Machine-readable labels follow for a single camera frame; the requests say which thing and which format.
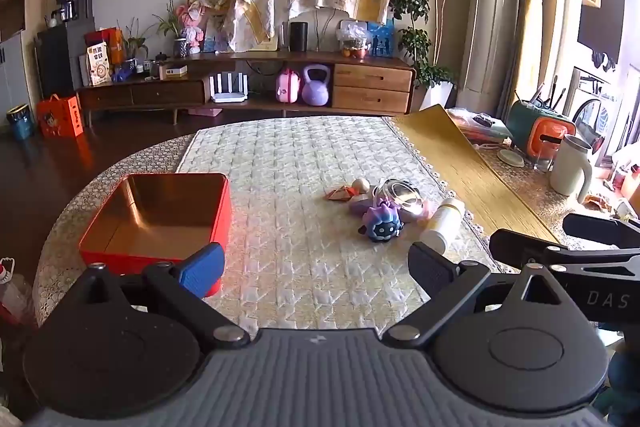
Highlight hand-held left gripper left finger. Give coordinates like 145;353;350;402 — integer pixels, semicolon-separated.
65;242;251;350

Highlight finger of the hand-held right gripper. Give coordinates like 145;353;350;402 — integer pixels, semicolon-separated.
489;229;640;270
562;213;640;250

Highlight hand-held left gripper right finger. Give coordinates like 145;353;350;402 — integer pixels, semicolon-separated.
381;241;576;350

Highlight white pale yellow bottle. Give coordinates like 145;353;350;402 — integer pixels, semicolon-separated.
419;198;466;254

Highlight purple blue figurine toy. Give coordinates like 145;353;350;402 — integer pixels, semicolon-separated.
359;202;404;242

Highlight round silver metal tin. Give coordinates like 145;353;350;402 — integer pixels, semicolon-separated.
372;178;427;215

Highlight red tin box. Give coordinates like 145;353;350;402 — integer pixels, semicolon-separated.
78;173;233;299

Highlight red small item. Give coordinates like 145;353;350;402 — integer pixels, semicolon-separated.
325;187;368;204

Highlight person's right forearm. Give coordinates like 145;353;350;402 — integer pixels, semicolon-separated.
595;327;640;427

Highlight white lidded mug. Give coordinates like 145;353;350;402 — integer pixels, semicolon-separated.
550;134;594;196

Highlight gold table mat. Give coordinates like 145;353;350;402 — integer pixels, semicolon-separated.
390;104;561;244

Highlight green orange desk organizer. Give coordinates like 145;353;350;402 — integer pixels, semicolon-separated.
507;101;577;162

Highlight cream quilted table cloth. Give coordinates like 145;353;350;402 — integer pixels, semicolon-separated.
175;116;501;343

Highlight white router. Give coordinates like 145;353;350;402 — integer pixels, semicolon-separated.
209;73;250;104

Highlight wooden media cabinet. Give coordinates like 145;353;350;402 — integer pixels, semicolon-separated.
77;52;417;125

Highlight pink toy case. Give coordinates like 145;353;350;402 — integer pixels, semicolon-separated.
276;68;302;104

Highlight orange gift box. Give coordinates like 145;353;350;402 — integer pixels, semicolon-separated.
36;94;85;138

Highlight purple kettlebell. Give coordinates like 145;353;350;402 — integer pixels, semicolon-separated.
301;64;332;108

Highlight plant in patterned pot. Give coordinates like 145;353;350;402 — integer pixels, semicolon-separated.
152;0;190;58

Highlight white orange snack bag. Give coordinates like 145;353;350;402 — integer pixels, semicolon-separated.
87;42;113;86

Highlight blue picture card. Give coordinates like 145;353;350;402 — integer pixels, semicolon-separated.
367;21;395;58

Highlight blue trash bin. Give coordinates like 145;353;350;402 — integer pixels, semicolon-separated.
6;104;36;142

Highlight small potted plant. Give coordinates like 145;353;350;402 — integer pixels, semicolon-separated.
120;19;156;62

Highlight clear plastic bag of fruit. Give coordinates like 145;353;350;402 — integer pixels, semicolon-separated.
336;21;371;59

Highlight framed blue picture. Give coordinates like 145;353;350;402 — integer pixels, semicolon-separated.
204;12;227;52

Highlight white tower air conditioner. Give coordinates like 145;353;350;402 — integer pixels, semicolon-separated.
457;0;518;110

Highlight pink doll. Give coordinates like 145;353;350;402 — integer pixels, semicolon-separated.
181;0;211;55

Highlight red orange gift bags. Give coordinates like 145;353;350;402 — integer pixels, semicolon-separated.
84;27;125;65

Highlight black speaker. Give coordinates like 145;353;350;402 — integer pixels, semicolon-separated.
290;22;308;54

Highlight black mini fridge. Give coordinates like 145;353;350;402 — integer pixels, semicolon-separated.
35;19;96;100

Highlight white curved board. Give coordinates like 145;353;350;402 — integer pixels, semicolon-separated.
297;7;351;52

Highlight black coffee machine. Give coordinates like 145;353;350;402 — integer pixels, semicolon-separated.
55;0;94;25

